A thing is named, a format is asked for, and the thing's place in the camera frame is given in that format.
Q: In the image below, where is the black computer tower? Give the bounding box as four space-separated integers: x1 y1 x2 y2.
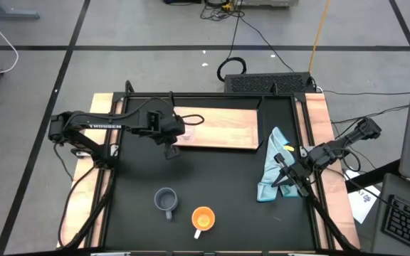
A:
223 71 317 95

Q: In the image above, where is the wooden shelf with black frame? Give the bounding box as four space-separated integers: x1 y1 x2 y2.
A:
170 93 265 152

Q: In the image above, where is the grey plastic mug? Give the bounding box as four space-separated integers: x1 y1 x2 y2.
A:
153 187 179 222

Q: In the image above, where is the grey keyboard desk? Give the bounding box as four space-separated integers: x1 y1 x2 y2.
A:
369 172 410 256

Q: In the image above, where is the black diagonal frame strut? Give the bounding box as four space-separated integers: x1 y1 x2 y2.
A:
305 183 356 252

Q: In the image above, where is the yellow and white ceramic mug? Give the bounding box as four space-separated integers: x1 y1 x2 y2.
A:
191 206 216 240

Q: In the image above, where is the black keyboard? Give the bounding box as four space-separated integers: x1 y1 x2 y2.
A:
382 194 410 255

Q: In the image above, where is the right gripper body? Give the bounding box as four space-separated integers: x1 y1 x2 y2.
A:
289 155 317 186

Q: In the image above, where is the white paper sheet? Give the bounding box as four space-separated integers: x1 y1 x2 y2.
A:
343 169 382 225

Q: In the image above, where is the yellow hanging cable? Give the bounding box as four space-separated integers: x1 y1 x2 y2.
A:
307 0 332 74

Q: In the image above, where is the coiled black cable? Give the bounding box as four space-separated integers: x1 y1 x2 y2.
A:
216 56 248 83

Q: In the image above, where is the light blue cloth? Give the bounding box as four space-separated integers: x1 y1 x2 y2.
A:
256 126 300 203

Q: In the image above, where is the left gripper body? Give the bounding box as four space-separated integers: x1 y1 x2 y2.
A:
154 115 186 145

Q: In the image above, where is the wooden table side board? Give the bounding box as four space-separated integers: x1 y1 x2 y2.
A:
56 92 125 249
295 92 362 250

